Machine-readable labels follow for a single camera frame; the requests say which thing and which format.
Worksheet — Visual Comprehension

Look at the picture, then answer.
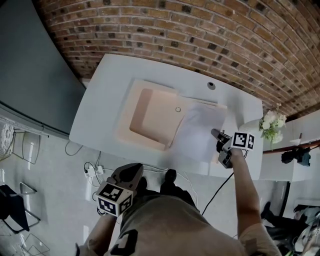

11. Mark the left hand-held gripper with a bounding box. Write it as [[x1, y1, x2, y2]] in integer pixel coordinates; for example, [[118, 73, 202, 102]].
[[95, 162, 145, 218]]

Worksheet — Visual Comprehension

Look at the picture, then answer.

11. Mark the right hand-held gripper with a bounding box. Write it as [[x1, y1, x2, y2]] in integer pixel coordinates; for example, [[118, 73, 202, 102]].
[[210, 128, 256, 169]]

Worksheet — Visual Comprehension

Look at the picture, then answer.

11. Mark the pink box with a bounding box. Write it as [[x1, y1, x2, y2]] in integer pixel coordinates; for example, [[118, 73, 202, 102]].
[[115, 78, 229, 167]]

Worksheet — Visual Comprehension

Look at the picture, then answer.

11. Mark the person's left forearm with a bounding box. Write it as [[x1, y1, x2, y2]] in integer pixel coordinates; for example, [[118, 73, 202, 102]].
[[82, 213, 118, 256]]

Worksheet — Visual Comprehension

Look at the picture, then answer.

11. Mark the person's right forearm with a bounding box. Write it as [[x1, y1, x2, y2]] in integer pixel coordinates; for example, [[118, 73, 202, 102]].
[[229, 148, 263, 238]]

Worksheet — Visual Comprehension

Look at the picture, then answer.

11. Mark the person's left black shoe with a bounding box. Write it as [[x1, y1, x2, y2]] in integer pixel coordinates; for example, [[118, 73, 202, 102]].
[[136, 176, 148, 192]]

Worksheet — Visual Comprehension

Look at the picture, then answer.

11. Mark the person's black shoe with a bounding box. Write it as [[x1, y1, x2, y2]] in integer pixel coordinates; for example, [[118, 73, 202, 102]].
[[136, 176, 148, 192], [163, 169, 178, 187]]

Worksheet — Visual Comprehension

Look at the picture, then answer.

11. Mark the person's right black shoe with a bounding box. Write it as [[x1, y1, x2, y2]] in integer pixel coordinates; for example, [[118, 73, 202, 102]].
[[163, 169, 178, 187]]

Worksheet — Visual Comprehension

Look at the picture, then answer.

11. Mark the white vase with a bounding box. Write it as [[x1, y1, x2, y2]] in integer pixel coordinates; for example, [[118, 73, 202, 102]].
[[239, 119, 263, 136]]

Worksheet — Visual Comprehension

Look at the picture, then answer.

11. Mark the white flower bouquet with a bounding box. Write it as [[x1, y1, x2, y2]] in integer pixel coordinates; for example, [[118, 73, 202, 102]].
[[258, 102, 288, 151]]

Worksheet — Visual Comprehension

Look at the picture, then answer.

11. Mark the wooden coat rack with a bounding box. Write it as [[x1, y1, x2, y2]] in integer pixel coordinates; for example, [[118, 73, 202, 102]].
[[262, 138, 320, 155]]

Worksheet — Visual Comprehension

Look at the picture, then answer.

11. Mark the person's beige shirt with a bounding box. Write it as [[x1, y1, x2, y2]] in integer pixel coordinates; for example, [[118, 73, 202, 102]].
[[74, 193, 283, 256]]

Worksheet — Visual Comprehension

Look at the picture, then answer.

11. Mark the white shelf unit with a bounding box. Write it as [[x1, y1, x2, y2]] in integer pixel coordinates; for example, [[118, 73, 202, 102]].
[[259, 117, 320, 183]]

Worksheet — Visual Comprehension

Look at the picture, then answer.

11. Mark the white desk with drawers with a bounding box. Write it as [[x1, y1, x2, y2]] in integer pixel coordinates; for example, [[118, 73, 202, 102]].
[[68, 53, 265, 181]]

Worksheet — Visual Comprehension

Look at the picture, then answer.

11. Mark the black hanging bag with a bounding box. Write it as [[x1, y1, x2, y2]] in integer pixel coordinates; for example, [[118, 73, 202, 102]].
[[281, 148, 303, 166]]

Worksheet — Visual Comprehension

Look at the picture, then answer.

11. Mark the dark teal box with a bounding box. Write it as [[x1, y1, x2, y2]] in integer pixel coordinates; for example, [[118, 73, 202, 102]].
[[300, 152, 312, 166]]

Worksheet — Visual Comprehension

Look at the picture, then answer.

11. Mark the black metal pole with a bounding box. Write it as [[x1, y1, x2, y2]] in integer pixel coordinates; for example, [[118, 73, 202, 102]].
[[279, 181, 291, 219]]

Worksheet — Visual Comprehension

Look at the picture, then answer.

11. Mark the black chair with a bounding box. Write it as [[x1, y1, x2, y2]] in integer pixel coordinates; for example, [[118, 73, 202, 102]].
[[0, 181, 42, 235]]

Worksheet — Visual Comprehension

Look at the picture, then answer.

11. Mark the patterned round cushion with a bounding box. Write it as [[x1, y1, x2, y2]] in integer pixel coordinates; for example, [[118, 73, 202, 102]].
[[0, 123, 15, 156]]

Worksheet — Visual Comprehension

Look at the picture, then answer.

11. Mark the grey refrigerator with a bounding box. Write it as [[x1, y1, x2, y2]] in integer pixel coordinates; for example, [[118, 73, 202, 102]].
[[0, 0, 87, 137]]

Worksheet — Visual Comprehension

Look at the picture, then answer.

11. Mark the white floor cable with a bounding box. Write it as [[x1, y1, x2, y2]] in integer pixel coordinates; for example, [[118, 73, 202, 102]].
[[84, 159, 198, 208]]

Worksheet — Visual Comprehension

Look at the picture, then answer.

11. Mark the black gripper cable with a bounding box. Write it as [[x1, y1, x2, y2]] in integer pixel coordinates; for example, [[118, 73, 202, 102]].
[[201, 172, 235, 216]]

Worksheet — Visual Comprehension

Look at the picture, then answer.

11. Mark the black floor cable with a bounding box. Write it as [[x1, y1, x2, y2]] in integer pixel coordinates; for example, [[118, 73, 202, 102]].
[[64, 141, 83, 156]]

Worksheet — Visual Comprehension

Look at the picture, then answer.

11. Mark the wire frame chair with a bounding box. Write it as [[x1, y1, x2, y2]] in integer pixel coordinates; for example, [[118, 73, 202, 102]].
[[0, 122, 42, 166]]

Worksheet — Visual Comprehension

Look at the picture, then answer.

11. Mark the wire frame stool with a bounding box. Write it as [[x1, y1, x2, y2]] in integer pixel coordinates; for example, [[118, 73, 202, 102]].
[[21, 232, 51, 256]]

